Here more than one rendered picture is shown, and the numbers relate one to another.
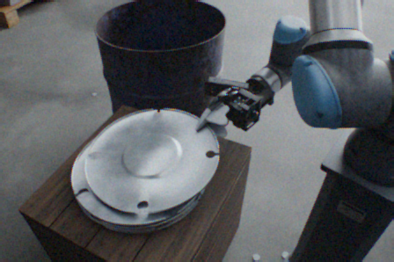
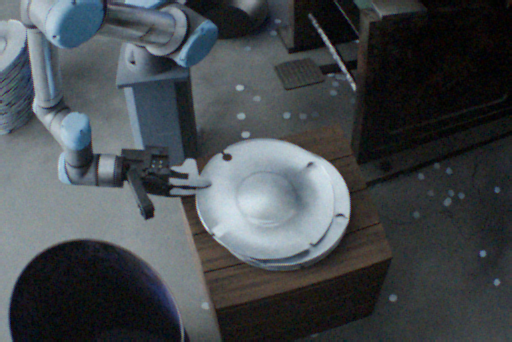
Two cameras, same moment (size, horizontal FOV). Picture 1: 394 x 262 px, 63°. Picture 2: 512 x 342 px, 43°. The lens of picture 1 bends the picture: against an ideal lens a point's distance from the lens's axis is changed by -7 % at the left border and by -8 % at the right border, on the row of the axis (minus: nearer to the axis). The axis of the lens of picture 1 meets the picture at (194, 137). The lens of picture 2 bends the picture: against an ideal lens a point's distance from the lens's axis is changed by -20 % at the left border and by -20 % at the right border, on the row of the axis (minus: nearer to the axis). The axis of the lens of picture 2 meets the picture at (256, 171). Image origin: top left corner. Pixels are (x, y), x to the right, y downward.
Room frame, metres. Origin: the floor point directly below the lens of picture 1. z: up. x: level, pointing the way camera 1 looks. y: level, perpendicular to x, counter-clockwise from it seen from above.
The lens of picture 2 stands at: (1.09, 0.74, 1.79)
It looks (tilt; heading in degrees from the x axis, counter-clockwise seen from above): 56 degrees down; 229
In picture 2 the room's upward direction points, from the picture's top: 2 degrees counter-clockwise
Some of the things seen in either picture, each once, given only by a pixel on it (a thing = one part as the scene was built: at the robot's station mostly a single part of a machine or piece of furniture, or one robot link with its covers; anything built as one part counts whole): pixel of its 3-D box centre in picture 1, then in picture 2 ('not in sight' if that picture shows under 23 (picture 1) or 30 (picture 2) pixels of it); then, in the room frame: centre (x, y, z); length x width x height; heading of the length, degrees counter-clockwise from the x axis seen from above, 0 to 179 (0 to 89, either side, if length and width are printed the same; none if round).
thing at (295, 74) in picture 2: not in sight; (370, 61); (-0.15, -0.16, 0.14); 0.59 x 0.10 x 0.05; 156
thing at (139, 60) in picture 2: (388, 141); (152, 40); (0.45, -0.37, 0.50); 0.15 x 0.15 x 0.10
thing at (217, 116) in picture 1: (215, 119); (190, 171); (0.59, -0.05, 0.43); 0.09 x 0.06 x 0.03; 135
